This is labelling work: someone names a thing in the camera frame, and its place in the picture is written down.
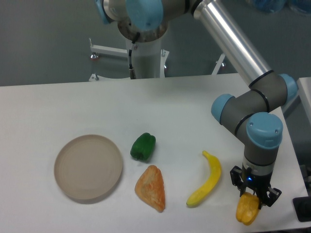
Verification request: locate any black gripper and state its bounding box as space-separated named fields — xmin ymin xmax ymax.
xmin=230 ymin=166 xmax=282 ymax=209

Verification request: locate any yellow pepper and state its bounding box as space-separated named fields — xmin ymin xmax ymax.
xmin=236 ymin=192 xmax=259 ymax=226

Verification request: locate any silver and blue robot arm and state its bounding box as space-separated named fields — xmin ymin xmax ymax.
xmin=95 ymin=0 xmax=297 ymax=206

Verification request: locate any green pepper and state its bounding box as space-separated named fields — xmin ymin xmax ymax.
xmin=130 ymin=133 xmax=156 ymax=161

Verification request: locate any beige round plate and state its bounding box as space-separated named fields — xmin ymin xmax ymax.
xmin=54 ymin=134 xmax=123 ymax=203

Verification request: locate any yellow banana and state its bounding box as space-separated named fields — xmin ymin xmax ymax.
xmin=186 ymin=150 xmax=222 ymax=208

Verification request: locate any black device at table edge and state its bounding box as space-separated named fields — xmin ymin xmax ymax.
xmin=293 ymin=197 xmax=311 ymax=222

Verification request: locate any orange bread slice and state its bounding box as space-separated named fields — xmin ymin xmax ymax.
xmin=135 ymin=165 xmax=166 ymax=213

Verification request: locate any blue object top right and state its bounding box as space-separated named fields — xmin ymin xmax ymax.
xmin=246 ymin=0 xmax=311 ymax=16

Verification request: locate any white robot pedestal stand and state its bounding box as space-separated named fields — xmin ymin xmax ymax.
xmin=87 ymin=36 xmax=226 ymax=82

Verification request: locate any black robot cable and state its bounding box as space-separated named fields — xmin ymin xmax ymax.
xmin=128 ymin=32 xmax=141 ymax=80

